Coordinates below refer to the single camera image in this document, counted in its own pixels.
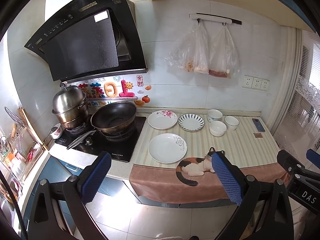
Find clear plastic bag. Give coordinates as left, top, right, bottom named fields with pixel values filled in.
left=209, top=25, right=239, bottom=79
left=165, top=19, right=209, bottom=74

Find metal tongs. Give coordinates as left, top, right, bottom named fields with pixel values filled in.
left=66, top=129, right=96, bottom=150

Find small brown card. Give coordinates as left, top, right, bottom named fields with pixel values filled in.
left=253, top=133, right=263, bottom=138

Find colourful wall stickers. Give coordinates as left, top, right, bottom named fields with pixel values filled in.
left=75, top=75, right=152, bottom=107

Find black wok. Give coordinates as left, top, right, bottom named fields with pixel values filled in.
left=91, top=101, right=137, bottom=134

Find white bowl dark rim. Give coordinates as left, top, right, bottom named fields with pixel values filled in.
left=224, top=116, right=240, bottom=131

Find white bowl blue dots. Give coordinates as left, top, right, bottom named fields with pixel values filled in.
left=207, top=109, right=223, bottom=122

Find plain white bowl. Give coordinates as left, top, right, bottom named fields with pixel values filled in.
left=209, top=121, right=227, bottom=137

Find white plate pink flowers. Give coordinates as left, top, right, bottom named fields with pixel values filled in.
left=148, top=110, right=178, bottom=130

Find white plate grey flower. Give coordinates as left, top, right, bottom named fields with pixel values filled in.
left=148, top=133, right=187, bottom=164

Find wooden dish rack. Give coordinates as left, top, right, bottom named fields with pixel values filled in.
left=1, top=106, right=48, bottom=200

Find blue smartphone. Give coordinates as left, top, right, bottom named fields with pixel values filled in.
left=252, top=118, right=265, bottom=133

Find black gas stove top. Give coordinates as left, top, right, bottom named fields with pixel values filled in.
left=55, top=116, right=146, bottom=163

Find white wall hook rail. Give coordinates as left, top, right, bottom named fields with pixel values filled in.
left=189, top=13, right=242, bottom=25

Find black range hood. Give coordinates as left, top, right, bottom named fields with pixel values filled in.
left=25, top=0, right=148, bottom=82

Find stainless steel steamer pot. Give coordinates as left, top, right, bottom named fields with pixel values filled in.
left=52, top=83, right=89, bottom=130

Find right clear plastic bag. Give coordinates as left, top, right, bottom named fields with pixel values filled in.
left=209, top=25, right=239, bottom=79

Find left clear plastic bag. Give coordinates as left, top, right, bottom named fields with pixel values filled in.
left=165, top=19, right=209, bottom=74

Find small floral bowl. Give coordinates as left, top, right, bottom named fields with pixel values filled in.
left=49, top=124, right=63, bottom=140

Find striped beige counter mat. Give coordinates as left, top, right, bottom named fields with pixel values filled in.
left=132, top=114, right=279, bottom=168

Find white plate blue stripes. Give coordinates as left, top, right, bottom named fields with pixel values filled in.
left=178, top=113, right=204, bottom=132

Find white wall socket strip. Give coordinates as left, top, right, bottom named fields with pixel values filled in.
left=242, top=75, right=270, bottom=91

